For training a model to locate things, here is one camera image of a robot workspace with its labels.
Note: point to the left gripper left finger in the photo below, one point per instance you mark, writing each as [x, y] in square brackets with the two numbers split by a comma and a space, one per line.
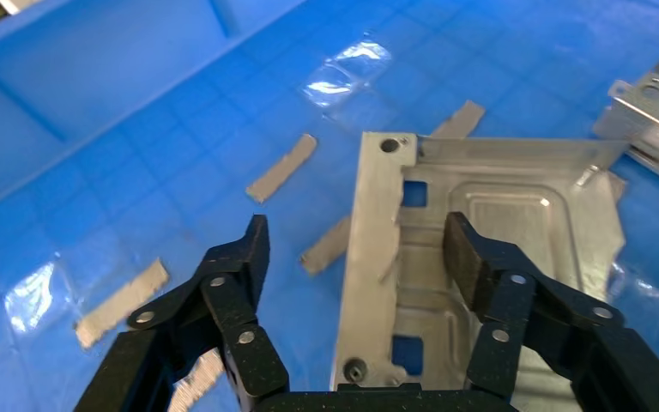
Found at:
[233, 267]

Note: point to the grey tape strip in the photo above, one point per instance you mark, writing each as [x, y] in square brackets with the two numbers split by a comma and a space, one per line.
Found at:
[201, 378]
[325, 245]
[119, 301]
[281, 169]
[460, 119]

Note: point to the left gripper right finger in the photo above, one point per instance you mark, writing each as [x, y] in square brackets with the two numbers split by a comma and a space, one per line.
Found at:
[477, 267]

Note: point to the stamped sheet metal bracket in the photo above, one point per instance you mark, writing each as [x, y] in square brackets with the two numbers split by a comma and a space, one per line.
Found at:
[375, 256]

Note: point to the blue plastic bin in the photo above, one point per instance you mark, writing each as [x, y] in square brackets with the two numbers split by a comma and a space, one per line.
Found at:
[108, 142]

